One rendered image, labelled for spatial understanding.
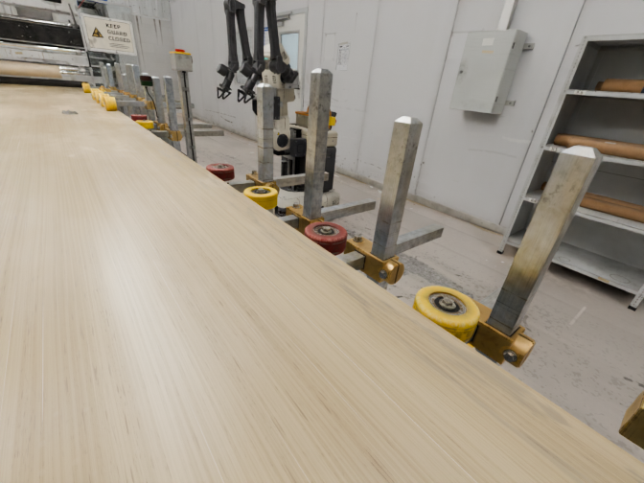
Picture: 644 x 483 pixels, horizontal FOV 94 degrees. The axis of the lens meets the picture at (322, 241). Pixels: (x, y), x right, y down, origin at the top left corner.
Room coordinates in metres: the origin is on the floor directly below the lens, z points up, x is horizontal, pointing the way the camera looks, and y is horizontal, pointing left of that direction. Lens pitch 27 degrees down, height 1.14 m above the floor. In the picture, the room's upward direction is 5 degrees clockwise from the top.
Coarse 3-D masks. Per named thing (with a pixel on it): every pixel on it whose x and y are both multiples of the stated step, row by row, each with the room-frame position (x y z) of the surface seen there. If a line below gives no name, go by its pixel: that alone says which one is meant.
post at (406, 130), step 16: (400, 128) 0.55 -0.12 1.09; (416, 128) 0.55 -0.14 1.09; (400, 144) 0.55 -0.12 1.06; (416, 144) 0.56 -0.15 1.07; (400, 160) 0.54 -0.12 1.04; (384, 176) 0.56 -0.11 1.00; (400, 176) 0.54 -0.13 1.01; (384, 192) 0.56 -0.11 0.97; (400, 192) 0.55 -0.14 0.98; (384, 208) 0.55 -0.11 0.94; (400, 208) 0.55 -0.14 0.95; (384, 224) 0.55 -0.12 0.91; (400, 224) 0.56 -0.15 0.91; (384, 240) 0.54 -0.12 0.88; (384, 256) 0.54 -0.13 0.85; (384, 288) 0.56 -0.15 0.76
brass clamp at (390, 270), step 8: (352, 240) 0.62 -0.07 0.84; (368, 240) 0.63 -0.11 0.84; (352, 248) 0.60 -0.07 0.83; (360, 248) 0.58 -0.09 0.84; (368, 248) 0.58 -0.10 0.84; (368, 256) 0.56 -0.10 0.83; (376, 256) 0.55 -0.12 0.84; (368, 264) 0.56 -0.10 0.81; (376, 264) 0.54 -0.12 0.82; (384, 264) 0.53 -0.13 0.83; (392, 264) 0.53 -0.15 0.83; (400, 264) 0.53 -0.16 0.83; (368, 272) 0.55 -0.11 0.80; (376, 272) 0.54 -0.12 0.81; (384, 272) 0.52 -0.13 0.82; (392, 272) 0.52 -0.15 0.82; (400, 272) 0.54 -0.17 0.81; (376, 280) 0.54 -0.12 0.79; (384, 280) 0.52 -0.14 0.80; (392, 280) 0.52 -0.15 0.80
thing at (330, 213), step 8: (360, 200) 0.94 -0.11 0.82; (368, 200) 0.95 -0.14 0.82; (328, 208) 0.85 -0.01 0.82; (336, 208) 0.85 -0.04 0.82; (344, 208) 0.87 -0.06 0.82; (352, 208) 0.89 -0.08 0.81; (360, 208) 0.91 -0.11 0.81; (368, 208) 0.94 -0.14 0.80; (288, 216) 0.76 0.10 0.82; (328, 216) 0.82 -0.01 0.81; (336, 216) 0.85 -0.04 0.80; (344, 216) 0.87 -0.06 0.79; (288, 224) 0.74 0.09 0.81; (296, 224) 0.75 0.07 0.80
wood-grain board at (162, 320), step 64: (0, 128) 1.16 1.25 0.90; (64, 128) 1.27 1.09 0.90; (128, 128) 1.41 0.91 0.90; (0, 192) 0.56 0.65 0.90; (64, 192) 0.59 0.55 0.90; (128, 192) 0.63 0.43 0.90; (192, 192) 0.66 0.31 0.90; (0, 256) 0.34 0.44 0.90; (64, 256) 0.36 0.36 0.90; (128, 256) 0.37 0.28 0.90; (192, 256) 0.39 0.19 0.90; (256, 256) 0.40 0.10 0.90; (320, 256) 0.42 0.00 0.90; (0, 320) 0.23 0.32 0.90; (64, 320) 0.24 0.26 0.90; (128, 320) 0.24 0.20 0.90; (192, 320) 0.25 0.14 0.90; (256, 320) 0.26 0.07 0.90; (320, 320) 0.27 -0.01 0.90; (384, 320) 0.28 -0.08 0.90; (0, 384) 0.16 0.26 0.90; (64, 384) 0.16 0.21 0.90; (128, 384) 0.17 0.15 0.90; (192, 384) 0.18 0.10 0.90; (256, 384) 0.18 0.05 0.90; (320, 384) 0.19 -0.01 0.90; (384, 384) 0.19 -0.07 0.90; (448, 384) 0.20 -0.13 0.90; (512, 384) 0.21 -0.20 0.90; (0, 448) 0.11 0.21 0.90; (64, 448) 0.12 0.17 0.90; (128, 448) 0.12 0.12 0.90; (192, 448) 0.12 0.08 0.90; (256, 448) 0.13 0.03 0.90; (320, 448) 0.13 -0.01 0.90; (384, 448) 0.14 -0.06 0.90; (448, 448) 0.14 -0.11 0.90; (512, 448) 0.15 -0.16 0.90; (576, 448) 0.15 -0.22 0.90
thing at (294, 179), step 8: (280, 176) 1.03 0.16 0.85; (288, 176) 1.04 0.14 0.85; (296, 176) 1.05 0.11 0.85; (304, 176) 1.07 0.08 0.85; (328, 176) 1.15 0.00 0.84; (232, 184) 0.90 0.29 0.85; (240, 184) 0.91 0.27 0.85; (248, 184) 0.93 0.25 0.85; (280, 184) 1.01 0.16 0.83; (288, 184) 1.03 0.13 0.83; (296, 184) 1.05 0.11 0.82; (240, 192) 0.91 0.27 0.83
